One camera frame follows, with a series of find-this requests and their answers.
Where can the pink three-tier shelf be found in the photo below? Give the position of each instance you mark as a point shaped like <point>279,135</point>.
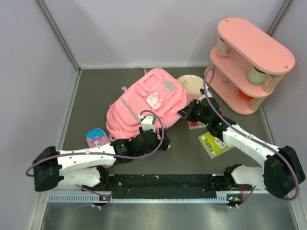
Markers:
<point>252,48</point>

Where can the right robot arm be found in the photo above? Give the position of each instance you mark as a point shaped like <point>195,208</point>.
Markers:
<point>279,171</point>

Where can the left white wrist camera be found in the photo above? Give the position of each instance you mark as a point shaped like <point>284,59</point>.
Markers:
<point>148,122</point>

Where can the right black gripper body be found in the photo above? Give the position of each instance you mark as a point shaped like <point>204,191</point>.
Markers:
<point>196,114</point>

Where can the pink mug on shelf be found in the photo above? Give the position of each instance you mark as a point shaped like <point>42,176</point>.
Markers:
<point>223,49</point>

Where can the grey slotted cable duct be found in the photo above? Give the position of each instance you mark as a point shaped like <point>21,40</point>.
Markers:
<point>73,198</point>

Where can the pink student backpack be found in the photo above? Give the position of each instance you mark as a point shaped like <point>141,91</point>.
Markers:
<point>157,91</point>

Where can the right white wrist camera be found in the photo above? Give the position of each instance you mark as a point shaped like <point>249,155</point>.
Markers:
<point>205,93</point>

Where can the orange bowl on shelf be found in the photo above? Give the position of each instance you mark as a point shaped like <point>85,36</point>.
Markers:
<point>244,96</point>

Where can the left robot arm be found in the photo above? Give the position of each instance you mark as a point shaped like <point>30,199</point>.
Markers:
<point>53,168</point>

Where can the colourful patterned book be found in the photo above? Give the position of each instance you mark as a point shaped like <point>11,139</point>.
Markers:
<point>196,125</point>

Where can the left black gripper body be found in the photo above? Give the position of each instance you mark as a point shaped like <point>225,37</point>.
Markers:
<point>153,147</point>

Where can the cream and pink plate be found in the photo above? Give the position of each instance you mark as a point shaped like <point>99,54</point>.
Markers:
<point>192,83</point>

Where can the pale green cup on shelf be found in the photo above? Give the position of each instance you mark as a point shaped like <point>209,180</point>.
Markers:
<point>256,76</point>

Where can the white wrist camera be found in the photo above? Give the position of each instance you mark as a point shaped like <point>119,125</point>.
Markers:
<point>205,93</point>
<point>148,122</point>

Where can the purple cartoon pencil case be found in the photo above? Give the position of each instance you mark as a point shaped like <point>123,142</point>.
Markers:
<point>96,138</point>

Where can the green comic book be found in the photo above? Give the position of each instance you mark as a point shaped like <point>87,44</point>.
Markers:
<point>214,146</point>

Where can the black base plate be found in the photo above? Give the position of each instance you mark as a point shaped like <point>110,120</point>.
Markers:
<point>195,191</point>

